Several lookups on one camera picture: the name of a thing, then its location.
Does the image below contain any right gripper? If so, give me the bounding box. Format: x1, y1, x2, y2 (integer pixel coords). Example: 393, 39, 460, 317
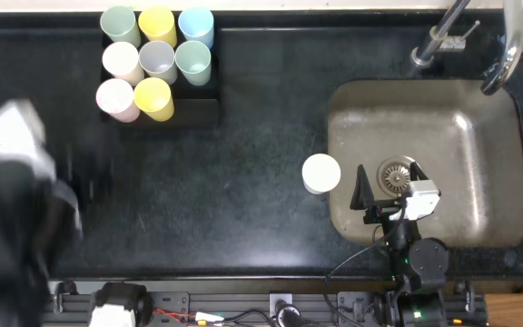
350, 161, 430, 224

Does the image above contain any white cup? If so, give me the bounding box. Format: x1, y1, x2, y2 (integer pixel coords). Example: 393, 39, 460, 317
301, 153, 342, 195

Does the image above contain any steel sink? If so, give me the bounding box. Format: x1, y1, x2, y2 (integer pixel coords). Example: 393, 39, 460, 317
327, 79, 523, 249

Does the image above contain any steel tap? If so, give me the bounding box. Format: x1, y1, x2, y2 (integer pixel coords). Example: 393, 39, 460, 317
409, 0, 523, 97

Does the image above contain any black tray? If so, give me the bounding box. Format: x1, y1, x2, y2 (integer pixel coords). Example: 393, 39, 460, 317
99, 17, 222, 131

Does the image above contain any green cup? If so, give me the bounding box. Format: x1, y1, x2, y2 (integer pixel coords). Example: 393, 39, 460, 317
174, 40, 212, 87
99, 5, 142, 48

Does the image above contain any blue cup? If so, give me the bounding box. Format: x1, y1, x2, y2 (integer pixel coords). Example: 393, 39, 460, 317
177, 6, 215, 50

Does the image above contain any yellow cup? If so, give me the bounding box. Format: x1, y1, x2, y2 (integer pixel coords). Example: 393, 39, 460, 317
137, 5, 178, 49
133, 76, 175, 123

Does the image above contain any grey cup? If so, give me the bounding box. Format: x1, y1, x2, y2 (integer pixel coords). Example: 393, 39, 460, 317
138, 40, 179, 86

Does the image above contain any pink cup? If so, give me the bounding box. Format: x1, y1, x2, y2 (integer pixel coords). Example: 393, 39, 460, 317
95, 77, 142, 124

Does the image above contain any cream cup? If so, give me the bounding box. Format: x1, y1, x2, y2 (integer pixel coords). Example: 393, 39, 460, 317
101, 41, 145, 87

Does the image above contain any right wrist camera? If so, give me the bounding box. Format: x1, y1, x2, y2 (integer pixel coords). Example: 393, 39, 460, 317
400, 179, 442, 223

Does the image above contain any black cable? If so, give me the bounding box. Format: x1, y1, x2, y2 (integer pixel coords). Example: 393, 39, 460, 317
322, 206, 410, 327

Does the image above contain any mounting rail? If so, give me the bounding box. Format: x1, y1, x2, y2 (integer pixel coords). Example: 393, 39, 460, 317
43, 280, 489, 327

